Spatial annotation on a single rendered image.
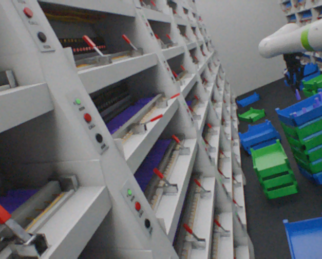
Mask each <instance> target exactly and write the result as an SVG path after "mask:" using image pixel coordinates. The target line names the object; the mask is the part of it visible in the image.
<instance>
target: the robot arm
mask: <svg viewBox="0 0 322 259"><path fill-rule="evenodd" d="M258 51H259V54H260V55H261V56H262V57H264V58H266V59H270V58H273V57H276V56H279V55H281V54H283V60H284V61H285V62H286V71H285V72H283V73H282V74H283V75H284V77H285V79H286V82H287V84H288V85H290V86H291V88H292V91H293V93H295V94H296V90H298V92H300V86H301V80H303V79H304V72H305V66H306V64H304V63H301V61H300V58H301V57H302V53H301V52H314V51H322V19H320V20H317V21H315V22H312V23H310V24H308V25H306V26H303V27H301V28H300V27H299V26H298V25H297V24H294V23H290V24H286V25H284V26H283V27H282V28H280V29H279V30H278V31H276V32H275V33H274V34H272V35H270V36H268V37H266V38H264V39H263V40H262V41H261V42H260V44H259V46H258ZM299 69H300V72H299ZM288 72H289V74H290V79H289V77H288ZM294 73H295V75H296V81H295V83H296V84H295V83H294Z"/></svg>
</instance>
